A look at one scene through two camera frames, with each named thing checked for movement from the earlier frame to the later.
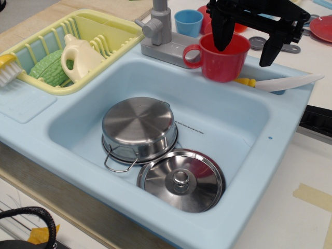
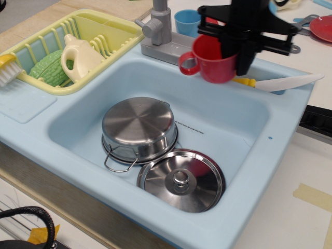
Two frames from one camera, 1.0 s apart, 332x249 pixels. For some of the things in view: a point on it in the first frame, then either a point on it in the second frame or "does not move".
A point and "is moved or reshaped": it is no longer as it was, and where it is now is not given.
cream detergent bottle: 78,57 does not move
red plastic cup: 224,66 is moved or reshaped
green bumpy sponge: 50,69 does not move
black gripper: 281,17 -> 259,24
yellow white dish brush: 10,69 does not move
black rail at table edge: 317,119 does not move
